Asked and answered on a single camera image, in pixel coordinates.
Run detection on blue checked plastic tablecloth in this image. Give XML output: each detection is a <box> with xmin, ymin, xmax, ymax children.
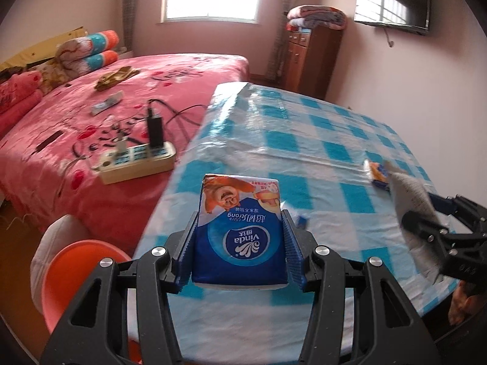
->
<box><xmin>135</xmin><ymin>82</ymin><xmax>457</xmax><ymax>364</ymax></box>

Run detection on black cable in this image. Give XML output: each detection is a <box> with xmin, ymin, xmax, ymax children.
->
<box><xmin>147</xmin><ymin>98</ymin><xmax>208</xmax><ymax>145</ymax></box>

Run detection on blue Vinda tissue pack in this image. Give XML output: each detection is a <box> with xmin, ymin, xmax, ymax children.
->
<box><xmin>191</xmin><ymin>174</ymin><xmax>288</xmax><ymax>290</ymax></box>

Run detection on rolled floral quilt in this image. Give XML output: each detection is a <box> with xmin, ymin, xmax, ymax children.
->
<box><xmin>55</xmin><ymin>30</ymin><xmax>120</xmax><ymax>79</ymax></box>

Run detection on silver white foil bag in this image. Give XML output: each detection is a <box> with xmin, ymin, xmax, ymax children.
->
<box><xmin>382</xmin><ymin>160</ymin><xmax>452</xmax><ymax>283</ymax></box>

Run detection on brown wooden cabinet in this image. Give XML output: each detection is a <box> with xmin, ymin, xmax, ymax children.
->
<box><xmin>281</xmin><ymin>26</ymin><xmax>343</xmax><ymax>100</ymax></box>

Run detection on yellow cardboard box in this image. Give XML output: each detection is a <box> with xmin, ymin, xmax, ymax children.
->
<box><xmin>1</xmin><ymin>26</ymin><xmax>87</xmax><ymax>70</ymax></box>

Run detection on folded blanket on cabinet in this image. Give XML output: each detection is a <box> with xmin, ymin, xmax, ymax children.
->
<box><xmin>287</xmin><ymin>5</ymin><xmax>348</xmax><ymax>30</ymax></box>

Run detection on white trash bag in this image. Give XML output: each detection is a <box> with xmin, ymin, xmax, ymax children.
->
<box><xmin>30</xmin><ymin>214</ymin><xmax>91</xmax><ymax>314</ymax></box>

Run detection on beige power strip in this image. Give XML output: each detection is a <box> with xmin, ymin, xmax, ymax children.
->
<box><xmin>93</xmin><ymin>142</ymin><xmax>177</xmax><ymax>185</ymax></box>

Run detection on right hand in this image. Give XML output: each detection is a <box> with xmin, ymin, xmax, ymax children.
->
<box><xmin>448</xmin><ymin>281</ymin><xmax>486</xmax><ymax>325</ymax></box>

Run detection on grey curtain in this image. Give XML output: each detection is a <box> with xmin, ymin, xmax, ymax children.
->
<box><xmin>265</xmin><ymin>0</ymin><xmax>291</xmax><ymax>82</ymax></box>

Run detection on orange plastic stool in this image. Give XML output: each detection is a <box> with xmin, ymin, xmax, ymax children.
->
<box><xmin>40</xmin><ymin>240</ymin><xmax>142</xmax><ymax>364</ymax></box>

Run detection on pink bedspread bed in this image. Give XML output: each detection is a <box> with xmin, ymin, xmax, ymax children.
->
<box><xmin>1</xmin><ymin>54</ymin><xmax>250</xmax><ymax>253</ymax></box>

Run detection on pink folded pillows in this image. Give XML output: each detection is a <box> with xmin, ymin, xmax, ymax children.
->
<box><xmin>0</xmin><ymin>71</ymin><xmax>43</xmax><ymax>137</ymax></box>

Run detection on black charger adapter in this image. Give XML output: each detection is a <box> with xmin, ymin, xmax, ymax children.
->
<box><xmin>146</xmin><ymin>106</ymin><xmax>164</xmax><ymax>148</ymax></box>

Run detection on white charger plug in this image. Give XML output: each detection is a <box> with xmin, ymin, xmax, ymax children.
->
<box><xmin>115</xmin><ymin>130</ymin><xmax>127</xmax><ymax>155</ymax></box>

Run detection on olive crumpled cloth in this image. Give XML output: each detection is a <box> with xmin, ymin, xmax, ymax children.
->
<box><xmin>94</xmin><ymin>66</ymin><xmax>140</xmax><ymax>92</ymax></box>

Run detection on white small packet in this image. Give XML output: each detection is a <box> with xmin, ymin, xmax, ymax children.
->
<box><xmin>90</xmin><ymin>91</ymin><xmax>124</xmax><ymax>116</ymax></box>

